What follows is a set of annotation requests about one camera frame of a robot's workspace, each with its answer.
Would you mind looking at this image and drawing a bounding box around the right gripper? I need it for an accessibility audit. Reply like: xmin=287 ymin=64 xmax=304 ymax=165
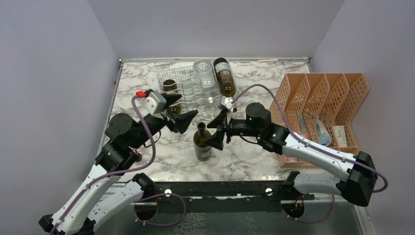
xmin=202 ymin=110 xmax=262 ymax=150

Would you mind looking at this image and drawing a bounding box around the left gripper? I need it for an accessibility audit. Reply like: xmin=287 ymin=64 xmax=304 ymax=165
xmin=132 ymin=94 xmax=199 ymax=149

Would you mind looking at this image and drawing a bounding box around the green wine bottle front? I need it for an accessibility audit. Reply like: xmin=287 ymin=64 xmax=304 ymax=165
xmin=162 ymin=79 xmax=182 ymax=120

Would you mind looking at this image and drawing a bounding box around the green wine bottle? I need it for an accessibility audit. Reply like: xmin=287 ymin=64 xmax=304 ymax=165
xmin=193 ymin=122 xmax=212 ymax=161
xmin=162 ymin=79 xmax=182 ymax=120
xmin=213 ymin=58 xmax=236 ymax=97

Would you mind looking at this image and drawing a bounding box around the green wine bottle back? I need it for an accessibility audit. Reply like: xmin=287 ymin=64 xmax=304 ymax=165
xmin=193 ymin=122 xmax=212 ymax=161

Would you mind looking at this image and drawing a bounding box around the clear bottle silver cap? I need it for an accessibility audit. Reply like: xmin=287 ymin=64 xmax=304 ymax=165
xmin=193 ymin=59 xmax=216 ymax=111

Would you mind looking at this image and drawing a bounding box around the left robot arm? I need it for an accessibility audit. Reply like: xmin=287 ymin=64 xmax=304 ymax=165
xmin=39 ymin=90 xmax=198 ymax=235

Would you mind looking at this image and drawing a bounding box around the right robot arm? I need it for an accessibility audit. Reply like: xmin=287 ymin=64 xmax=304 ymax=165
xmin=202 ymin=102 xmax=378 ymax=207

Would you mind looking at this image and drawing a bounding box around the orange plastic file organizer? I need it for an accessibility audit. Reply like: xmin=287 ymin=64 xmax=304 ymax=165
xmin=270 ymin=73 xmax=369 ymax=154

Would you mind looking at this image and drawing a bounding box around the blue white tape dispenser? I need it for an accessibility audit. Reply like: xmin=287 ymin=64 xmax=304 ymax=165
xmin=316 ymin=119 xmax=332 ymax=146

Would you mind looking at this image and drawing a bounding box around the white label card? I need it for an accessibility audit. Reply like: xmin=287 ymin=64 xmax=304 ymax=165
xmin=333 ymin=125 xmax=347 ymax=147

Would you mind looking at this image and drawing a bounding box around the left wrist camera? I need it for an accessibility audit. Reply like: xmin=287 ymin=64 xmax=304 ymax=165
xmin=136 ymin=90 xmax=167 ymax=116

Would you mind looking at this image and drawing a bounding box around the white wire wine rack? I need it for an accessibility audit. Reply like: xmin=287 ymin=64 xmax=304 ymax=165
xmin=157 ymin=59 xmax=239 ymax=113

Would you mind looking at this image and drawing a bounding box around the black front mounting rail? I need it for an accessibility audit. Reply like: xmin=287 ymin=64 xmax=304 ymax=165
xmin=113 ymin=180 xmax=364 ymax=215

